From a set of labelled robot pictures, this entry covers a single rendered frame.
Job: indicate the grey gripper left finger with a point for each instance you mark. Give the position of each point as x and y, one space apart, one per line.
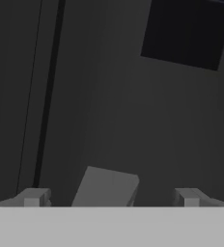
32 197

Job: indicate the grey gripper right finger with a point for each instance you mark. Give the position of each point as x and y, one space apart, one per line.
191 197

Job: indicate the dark grey fridge door with screen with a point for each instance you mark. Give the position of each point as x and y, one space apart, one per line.
123 122

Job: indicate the plain dark grey fridge door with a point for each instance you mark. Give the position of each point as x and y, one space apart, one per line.
11 96

